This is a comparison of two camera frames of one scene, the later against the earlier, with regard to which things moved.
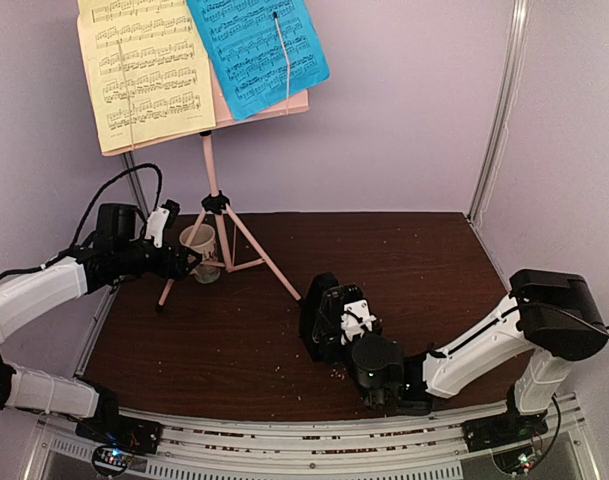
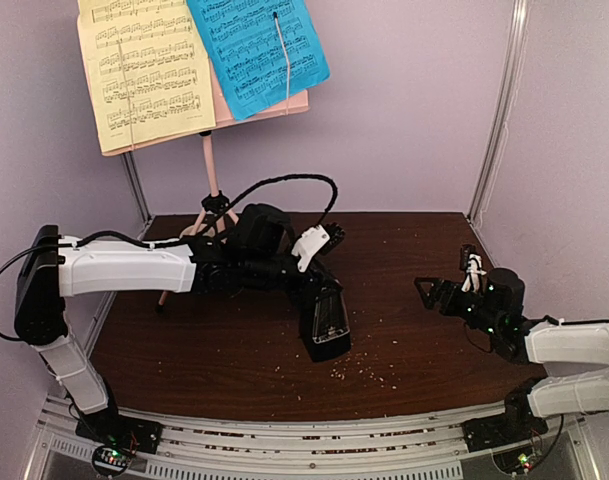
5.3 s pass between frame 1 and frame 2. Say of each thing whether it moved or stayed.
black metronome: stayed
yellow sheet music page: stayed
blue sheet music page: stayed
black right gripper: moved
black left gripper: moved
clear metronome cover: stayed
